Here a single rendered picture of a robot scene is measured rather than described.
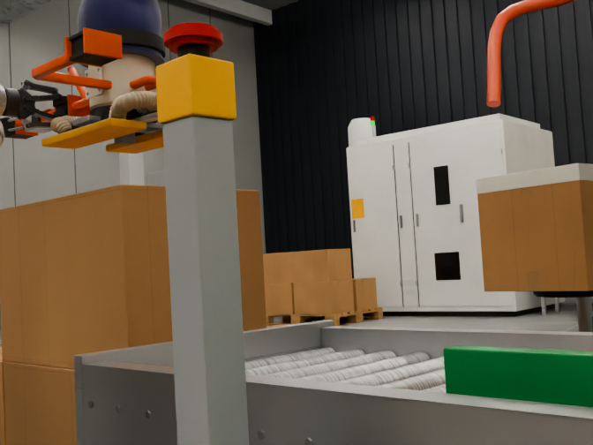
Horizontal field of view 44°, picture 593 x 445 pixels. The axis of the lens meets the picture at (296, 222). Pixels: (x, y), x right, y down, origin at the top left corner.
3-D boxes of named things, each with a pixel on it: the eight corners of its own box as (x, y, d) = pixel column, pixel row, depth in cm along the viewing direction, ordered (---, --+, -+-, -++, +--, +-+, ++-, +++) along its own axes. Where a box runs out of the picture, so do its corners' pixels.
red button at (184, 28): (236, 61, 87) (234, 28, 87) (189, 51, 82) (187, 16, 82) (199, 74, 92) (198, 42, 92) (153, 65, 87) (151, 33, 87)
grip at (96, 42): (123, 58, 152) (122, 34, 152) (85, 51, 146) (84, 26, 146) (101, 67, 158) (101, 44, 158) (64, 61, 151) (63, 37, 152)
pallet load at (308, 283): (383, 318, 929) (379, 247, 934) (334, 327, 852) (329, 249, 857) (310, 318, 1008) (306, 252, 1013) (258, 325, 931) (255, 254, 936)
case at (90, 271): (268, 351, 181) (259, 190, 183) (129, 376, 152) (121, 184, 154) (131, 343, 222) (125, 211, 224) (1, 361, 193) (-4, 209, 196)
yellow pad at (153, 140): (209, 136, 189) (208, 116, 189) (177, 132, 182) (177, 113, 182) (136, 154, 213) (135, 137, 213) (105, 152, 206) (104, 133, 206)
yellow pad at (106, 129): (147, 130, 176) (146, 109, 176) (110, 125, 168) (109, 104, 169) (76, 149, 199) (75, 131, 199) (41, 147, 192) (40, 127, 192)
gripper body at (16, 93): (-6, 88, 198) (26, 93, 204) (-5, 119, 197) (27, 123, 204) (6, 82, 192) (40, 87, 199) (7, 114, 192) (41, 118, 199)
